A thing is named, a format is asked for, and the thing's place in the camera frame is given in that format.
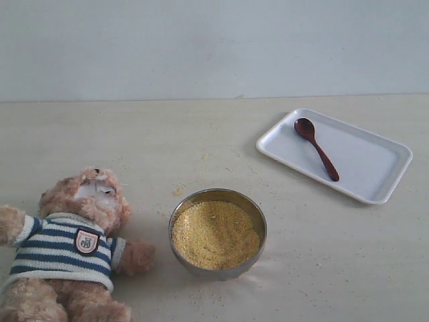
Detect dark red wooden spoon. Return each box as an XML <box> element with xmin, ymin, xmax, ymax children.
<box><xmin>294</xmin><ymin>117</ymin><xmax>340</xmax><ymax>182</ymax></box>

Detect pink plush teddy bear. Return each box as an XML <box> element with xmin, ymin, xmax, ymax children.
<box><xmin>1</xmin><ymin>168</ymin><xmax>155</xmax><ymax>321</ymax></box>

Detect stainless steel bowl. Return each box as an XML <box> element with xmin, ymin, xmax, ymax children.
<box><xmin>168</xmin><ymin>188</ymin><xmax>267</xmax><ymax>280</ymax></box>

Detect yellow millet grains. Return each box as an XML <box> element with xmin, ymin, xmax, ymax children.
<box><xmin>172</xmin><ymin>201</ymin><xmax>260</xmax><ymax>270</ymax></box>

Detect white rectangular plastic tray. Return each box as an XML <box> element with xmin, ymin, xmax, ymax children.
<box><xmin>256</xmin><ymin>109</ymin><xmax>413</xmax><ymax>205</ymax></box>

